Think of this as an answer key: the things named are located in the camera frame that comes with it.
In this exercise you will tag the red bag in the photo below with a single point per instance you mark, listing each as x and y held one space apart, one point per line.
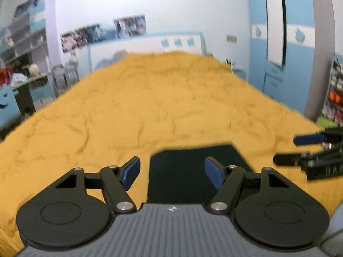
5 76

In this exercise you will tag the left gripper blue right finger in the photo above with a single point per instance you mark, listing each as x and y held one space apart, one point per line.
216 172

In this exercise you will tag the yellow quilted bedspread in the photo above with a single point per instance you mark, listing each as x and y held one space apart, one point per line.
60 195

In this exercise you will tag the wall posters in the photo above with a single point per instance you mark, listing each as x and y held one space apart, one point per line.
131 26

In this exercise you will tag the grey stool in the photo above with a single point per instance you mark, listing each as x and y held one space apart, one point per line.
71 71

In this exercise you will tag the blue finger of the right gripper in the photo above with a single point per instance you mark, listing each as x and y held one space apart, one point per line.
291 159
311 139

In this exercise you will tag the white blue headboard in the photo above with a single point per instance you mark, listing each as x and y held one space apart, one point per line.
190 42

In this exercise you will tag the wardrobe mirror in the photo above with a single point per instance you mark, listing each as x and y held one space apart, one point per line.
276 31

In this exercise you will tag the shoe rack with shoes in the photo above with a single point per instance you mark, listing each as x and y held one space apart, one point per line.
332 109

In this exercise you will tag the blue chair with face cutout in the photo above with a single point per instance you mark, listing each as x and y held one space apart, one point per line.
9 112

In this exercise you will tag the blue white wardrobe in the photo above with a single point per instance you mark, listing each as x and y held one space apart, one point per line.
291 48

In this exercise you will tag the blue white shelving unit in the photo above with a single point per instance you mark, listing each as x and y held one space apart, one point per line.
30 46

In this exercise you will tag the beige wall switch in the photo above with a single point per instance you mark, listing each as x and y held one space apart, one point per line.
231 38

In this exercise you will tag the black pants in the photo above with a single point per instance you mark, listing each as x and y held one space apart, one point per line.
178 176

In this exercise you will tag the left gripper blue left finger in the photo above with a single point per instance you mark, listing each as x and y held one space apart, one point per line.
128 173

